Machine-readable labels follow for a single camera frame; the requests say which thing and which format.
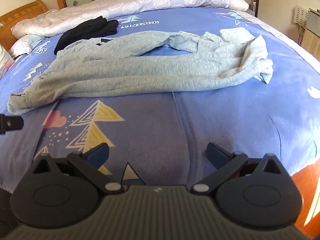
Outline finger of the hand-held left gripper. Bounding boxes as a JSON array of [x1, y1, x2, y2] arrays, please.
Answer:
[[0, 114, 24, 135]]

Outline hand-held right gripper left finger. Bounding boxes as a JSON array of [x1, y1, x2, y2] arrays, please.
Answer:
[[32, 142, 125, 195]]

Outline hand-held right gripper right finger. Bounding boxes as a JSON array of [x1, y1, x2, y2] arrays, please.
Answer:
[[191, 142, 285, 195]]

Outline grey pants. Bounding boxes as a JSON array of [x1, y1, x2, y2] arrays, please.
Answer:
[[7, 30, 273, 115]]

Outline black pants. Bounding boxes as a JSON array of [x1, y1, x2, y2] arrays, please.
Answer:
[[54, 16, 119, 55]]

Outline blue printed bed sheet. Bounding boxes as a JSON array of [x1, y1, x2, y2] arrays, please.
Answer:
[[0, 7, 320, 193]]

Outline large floral pillow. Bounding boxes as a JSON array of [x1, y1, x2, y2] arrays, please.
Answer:
[[0, 46, 15, 74]]

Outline small floral pillow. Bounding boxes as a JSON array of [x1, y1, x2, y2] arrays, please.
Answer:
[[9, 34, 49, 57]]

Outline wooden headboard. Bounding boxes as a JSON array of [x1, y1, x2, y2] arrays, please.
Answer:
[[0, 0, 49, 52]]

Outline grey cabinet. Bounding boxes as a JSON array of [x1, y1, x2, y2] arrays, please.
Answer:
[[300, 7, 320, 62]]

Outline pale pink floral quilt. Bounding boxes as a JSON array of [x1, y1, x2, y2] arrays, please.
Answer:
[[11, 0, 250, 37]]

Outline black cable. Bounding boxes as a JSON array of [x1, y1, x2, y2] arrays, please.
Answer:
[[297, 25, 306, 46]]

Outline white vented wall box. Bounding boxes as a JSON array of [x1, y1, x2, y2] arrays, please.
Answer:
[[294, 5, 310, 27]]

